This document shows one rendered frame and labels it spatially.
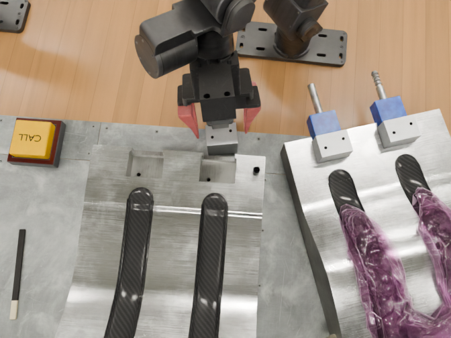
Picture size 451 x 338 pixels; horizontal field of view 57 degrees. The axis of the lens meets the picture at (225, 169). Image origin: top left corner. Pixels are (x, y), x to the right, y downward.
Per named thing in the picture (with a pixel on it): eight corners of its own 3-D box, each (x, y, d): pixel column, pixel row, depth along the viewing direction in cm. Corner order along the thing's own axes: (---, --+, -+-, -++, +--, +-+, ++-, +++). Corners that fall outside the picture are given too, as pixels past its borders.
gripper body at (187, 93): (254, 102, 61) (252, 58, 55) (183, 109, 61) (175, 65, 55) (249, 77, 65) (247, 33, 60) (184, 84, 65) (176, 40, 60)
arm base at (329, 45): (357, 43, 68) (358, 7, 70) (235, 31, 69) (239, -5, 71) (344, 68, 76) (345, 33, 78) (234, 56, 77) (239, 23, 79)
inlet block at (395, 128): (354, 82, 72) (364, 66, 67) (382, 76, 72) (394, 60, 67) (378, 153, 69) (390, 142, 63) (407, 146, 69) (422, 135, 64)
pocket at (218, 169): (203, 158, 66) (201, 151, 63) (236, 161, 66) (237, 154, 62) (200, 186, 65) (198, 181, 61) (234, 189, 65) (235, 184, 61)
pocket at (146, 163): (135, 153, 66) (129, 146, 63) (168, 156, 66) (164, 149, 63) (131, 182, 65) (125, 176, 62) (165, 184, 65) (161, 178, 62)
